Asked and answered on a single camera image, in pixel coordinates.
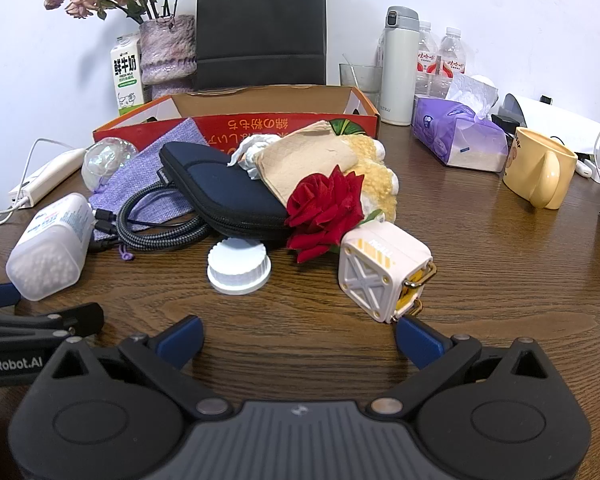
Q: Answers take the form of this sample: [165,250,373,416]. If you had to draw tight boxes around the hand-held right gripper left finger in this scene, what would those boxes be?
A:
[32,314,231,420]

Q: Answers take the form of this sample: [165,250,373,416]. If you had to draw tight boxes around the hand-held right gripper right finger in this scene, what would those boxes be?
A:
[367,314,566,418]

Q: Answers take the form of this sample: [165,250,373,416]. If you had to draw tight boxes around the white cotton swab box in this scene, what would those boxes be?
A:
[5,192,97,302]

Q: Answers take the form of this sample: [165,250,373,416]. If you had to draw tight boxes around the white cube charger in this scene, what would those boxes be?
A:
[337,221,437,323]

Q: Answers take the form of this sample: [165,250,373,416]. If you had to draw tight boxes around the navy zipper pouch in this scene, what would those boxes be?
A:
[158,141,293,247]

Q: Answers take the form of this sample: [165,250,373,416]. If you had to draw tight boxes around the red fabric rose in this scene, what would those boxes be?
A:
[285,166,366,265]

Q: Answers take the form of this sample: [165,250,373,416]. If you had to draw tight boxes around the purple cloth pouch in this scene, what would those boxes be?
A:
[89,117,211,263]

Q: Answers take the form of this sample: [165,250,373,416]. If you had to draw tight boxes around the clear iridescent plastic ball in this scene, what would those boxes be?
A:
[81,137,140,193]

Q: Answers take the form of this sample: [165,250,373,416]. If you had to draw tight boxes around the red cardboard box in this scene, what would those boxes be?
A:
[92,84,381,161]

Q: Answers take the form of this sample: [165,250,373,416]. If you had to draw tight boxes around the white ribbed jar lid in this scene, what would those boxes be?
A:
[206,238,272,295]

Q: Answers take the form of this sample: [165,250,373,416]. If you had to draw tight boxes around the wooden desk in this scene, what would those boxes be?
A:
[0,105,600,411]

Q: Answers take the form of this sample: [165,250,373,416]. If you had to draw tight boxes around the white power bank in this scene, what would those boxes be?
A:
[7,149,88,208]

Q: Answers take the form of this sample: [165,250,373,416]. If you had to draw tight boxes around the yellow white plush toy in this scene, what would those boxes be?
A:
[330,132,400,223]

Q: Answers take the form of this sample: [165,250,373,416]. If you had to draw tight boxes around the crumpled white tissue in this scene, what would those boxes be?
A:
[227,132,281,181]

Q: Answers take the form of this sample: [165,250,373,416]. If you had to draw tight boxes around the yellow ceramic mug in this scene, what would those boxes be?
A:
[502,126,578,210]

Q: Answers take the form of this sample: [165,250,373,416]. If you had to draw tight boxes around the purple tissue pack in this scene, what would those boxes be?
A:
[411,74,510,173]

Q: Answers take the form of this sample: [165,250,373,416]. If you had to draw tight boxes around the white green milk carton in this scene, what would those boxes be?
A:
[110,32,153,117]

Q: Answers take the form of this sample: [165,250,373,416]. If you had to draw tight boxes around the white curved device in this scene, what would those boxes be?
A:
[497,92,600,156]

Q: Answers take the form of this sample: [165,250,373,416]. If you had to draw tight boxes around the clear glass cup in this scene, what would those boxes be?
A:
[339,54,384,108]

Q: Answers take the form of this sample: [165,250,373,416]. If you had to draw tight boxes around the white thermos bottle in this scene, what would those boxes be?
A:
[378,6,421,127]

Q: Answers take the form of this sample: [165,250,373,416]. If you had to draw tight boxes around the clear plastic water bottle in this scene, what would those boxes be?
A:
[437,26,468,78]
[417,21,440,96]

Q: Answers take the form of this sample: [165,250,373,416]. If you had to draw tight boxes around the purple marbled vase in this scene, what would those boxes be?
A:
[139,14,197,86]

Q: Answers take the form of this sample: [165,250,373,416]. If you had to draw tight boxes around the black paper bag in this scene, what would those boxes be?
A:
[195,0,327,92]

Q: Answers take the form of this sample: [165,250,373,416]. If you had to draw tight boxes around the white cable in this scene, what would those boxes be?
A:
[0,137,88,226]

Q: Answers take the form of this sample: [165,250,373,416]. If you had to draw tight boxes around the black braided multi-head cable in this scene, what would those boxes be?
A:
[87,180,216,253]

